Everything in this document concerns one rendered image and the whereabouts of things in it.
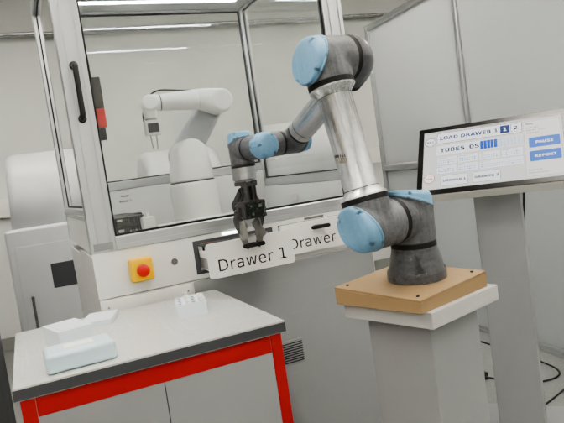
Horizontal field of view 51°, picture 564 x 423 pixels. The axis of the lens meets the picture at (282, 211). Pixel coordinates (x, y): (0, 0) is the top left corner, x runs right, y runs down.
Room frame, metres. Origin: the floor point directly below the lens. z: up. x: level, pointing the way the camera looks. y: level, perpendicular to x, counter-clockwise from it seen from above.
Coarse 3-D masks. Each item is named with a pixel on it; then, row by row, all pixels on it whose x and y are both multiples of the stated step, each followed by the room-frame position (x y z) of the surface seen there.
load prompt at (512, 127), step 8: (472, 128) 2.20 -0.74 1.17; (480, 128) 2.19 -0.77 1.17; (488, 128) 2.17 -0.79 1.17; (496, 128) 2.16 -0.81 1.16; (504, 128) 2.14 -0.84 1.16; (512, 128) 2.13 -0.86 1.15; (520, 128) 2.11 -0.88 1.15; (440, 136) 2.24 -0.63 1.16; (448, 136) 2.23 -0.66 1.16; (456, 136) 2.21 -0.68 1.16; (464, 136) 2.20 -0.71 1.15; (472, 136) 2.18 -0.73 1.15; (480, 136) 2.17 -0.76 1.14; (488, 136) 2.15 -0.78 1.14
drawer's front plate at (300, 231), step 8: (336, 216) 2.17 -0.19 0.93; (288, 224) 2.10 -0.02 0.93; (296, 224) 2.10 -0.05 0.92; (304, 224) 2.11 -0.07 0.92; (312, 224) 2.13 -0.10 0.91; (336, 224) 2.16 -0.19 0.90; (296, 232) 2.10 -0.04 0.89; (304, 232) 2.11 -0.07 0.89; (312, 232) 2.13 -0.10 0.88; (320, 232) 2.14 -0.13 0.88; (328, 232) 2.15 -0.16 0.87; (336, 232) 2.16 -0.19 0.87; (304, 240) 2.11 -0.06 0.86; (312, 240) 2.12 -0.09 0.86; (320, 240) 2.14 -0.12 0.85; (328, 240) 2.15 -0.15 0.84; (336, 240) 2.16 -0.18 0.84; (296, 248) 2.10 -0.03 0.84; (304, 248) 2.11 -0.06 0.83; (312, 248) 2.12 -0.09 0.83; (320, 248) 2.13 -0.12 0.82
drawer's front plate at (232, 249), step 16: (240, 240) 1.86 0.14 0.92; (272, 240) 1.91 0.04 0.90; (288, 240) 1.93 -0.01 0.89; (208, 256) 1.82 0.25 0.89; (224, 256) 1.84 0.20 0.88; (240, 256) 1.86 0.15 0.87; (256, 256) 1.88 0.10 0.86; (272, 256) 1.90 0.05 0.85; (288, 256) 1.92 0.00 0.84; (224, 272) 1.84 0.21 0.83; (240, 272) 1.86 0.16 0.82
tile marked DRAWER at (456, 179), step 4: (444, 176) 2.13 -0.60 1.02; (448, 176) 2.12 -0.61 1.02; (452, 176) 2.11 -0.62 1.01; (456, 176) 2.10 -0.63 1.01; (460, 176) 2.10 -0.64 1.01; (464, 176) 2.09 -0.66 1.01; (444, 180) 2.11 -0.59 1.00; (448, 180) 2.11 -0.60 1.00; (452, 180) 2.10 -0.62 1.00; (456, 180) 2.09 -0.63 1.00; (460, 180) 2.09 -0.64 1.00; (464, 180) 2.08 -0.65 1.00; (444, 184) 2.11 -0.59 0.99; (448, 184) 2.10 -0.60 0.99; (452, 184) 2.09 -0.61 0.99; (456, 184) 2.08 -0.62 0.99; (460, 184) 2.08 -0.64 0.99
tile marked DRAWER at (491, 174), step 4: (476, 172) 2.08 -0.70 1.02; (480, 172) 2.07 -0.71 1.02; (484, 172) 2.06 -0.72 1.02; (488, 172) 2.06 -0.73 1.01; (492, 172) 2.05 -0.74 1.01; (496, 172) 2.04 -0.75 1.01; (500, 172) 2.04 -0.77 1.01; (476, 176) 2.07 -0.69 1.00; (480, 176) 2.06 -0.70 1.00; (484, 176) 2.05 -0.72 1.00; (488, 176) 2.05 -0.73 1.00; (492, 176) 2.04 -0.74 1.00; (496, 176) 2.03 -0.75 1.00; (500, 176) 2.03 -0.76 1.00; (476, 180) 2.06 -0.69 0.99; (480, 180) 2.05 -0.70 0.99; (484, 180) 2.04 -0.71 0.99; (488, 180) 2.04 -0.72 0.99
